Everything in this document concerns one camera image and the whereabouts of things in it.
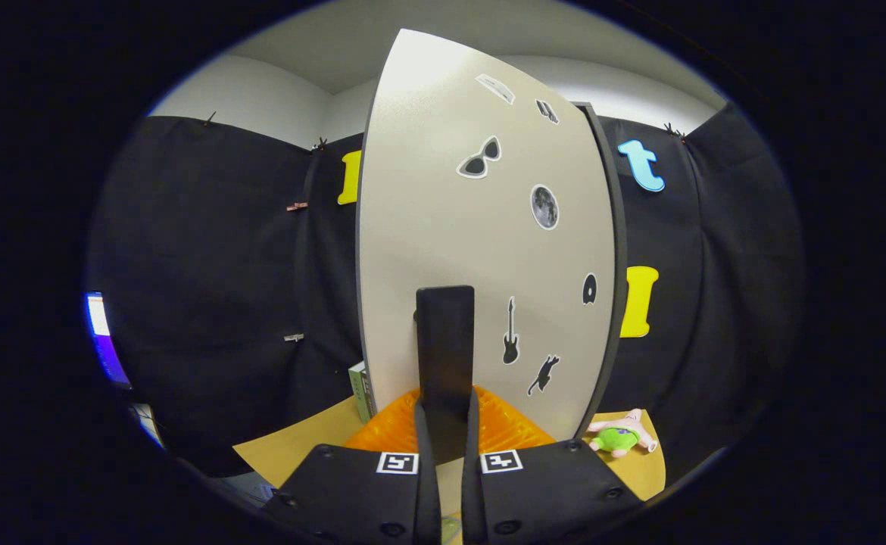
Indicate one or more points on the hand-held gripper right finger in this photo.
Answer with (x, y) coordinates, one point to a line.
(541, 499)

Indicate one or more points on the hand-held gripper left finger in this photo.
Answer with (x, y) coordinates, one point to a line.
(360, 499)

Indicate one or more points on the pink and green plush toy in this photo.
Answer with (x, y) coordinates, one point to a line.
(616, 439)

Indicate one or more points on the green book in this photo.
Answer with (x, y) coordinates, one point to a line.
(360, 390)

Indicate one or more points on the silver clip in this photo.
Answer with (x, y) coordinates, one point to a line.
(294, 337)

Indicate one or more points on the grey cabinet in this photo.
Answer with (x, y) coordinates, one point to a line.
(619, 227)

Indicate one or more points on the copper clip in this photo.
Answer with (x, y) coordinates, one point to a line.
(297, 206)

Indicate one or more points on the black clip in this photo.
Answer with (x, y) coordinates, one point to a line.
(208, 119)
(672, 130)
(320, 144)

